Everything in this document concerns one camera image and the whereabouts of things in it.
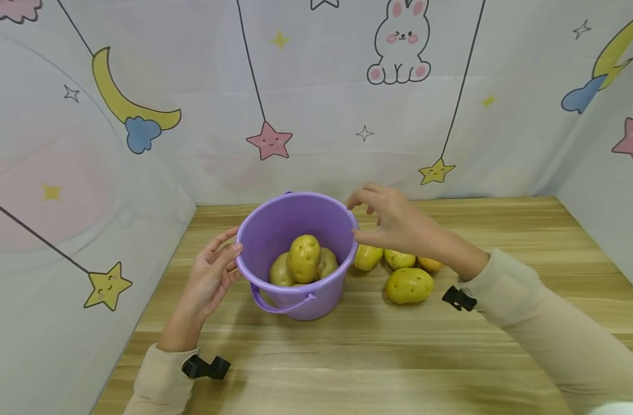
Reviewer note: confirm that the person's right fingers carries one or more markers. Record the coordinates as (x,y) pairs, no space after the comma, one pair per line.
(366,196)

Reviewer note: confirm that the white object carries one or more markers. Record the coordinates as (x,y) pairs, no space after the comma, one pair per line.
(620,410)

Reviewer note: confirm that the person's left index finger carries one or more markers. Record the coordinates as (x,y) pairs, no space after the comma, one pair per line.
(220,239)

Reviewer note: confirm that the person's left fingers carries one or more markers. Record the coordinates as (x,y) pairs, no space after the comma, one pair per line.
(234,273)

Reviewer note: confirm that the person's left thumb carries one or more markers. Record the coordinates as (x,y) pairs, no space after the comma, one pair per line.
(229,256)

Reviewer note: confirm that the person's right thumb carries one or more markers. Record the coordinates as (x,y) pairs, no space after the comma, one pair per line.
(367,237)

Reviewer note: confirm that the person's right forearm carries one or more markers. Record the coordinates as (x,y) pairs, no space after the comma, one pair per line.
(534,314)

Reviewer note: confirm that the orange-yellow potato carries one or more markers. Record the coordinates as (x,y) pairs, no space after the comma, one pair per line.
(429,265)

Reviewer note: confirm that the yellow potato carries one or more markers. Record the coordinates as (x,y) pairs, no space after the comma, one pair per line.
(399,260)
(327,263)
(409,286)
(280,271)
(367,258)
(304,259)

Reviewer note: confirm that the person's left hand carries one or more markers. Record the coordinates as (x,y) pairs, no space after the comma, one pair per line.
(204,285)

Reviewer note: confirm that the black wrist band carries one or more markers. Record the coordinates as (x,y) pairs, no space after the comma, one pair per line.
(207,368)
(458,298)

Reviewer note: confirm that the purple plastic bucket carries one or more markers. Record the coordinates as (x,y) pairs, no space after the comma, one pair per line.
(321,297)

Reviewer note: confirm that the person's left forearm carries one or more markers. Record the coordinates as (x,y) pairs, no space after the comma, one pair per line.
(163,374)

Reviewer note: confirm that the person's right hand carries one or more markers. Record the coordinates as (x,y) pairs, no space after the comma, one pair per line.
(402,223)

